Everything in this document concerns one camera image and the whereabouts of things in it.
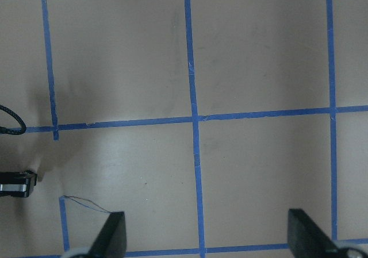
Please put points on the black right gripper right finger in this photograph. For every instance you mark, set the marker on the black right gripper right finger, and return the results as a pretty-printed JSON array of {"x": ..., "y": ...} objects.
[{"x": 306, "y": 239}]

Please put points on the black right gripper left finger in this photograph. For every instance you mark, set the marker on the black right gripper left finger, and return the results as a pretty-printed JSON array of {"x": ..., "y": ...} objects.
[{"x": 110, "y": 242}]

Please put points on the left arm gripper black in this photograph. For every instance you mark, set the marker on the left arm gripper black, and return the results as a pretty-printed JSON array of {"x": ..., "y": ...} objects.
[{"x": 18, "y": 184}]

